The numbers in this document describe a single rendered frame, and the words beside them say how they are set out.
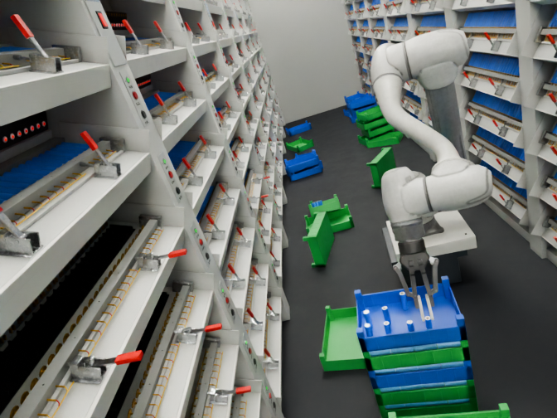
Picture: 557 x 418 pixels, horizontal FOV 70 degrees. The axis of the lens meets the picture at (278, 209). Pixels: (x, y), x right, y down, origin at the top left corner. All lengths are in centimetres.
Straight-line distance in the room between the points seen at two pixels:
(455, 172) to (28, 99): 97
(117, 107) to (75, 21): 17
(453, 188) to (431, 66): 52
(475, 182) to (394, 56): 58
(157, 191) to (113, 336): 38
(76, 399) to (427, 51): 135
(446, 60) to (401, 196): 54
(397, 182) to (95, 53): 81
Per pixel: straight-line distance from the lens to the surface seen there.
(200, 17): 228
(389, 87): 145
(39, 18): 96
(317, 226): 229
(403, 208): 118
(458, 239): 183
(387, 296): 142
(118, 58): 96
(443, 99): 160
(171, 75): 160
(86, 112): 95
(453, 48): 152
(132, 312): 73
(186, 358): 88
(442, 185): 116
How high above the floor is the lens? 125
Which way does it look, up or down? 23 degrees down
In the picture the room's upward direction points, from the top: 19 degrees counter-clockwise
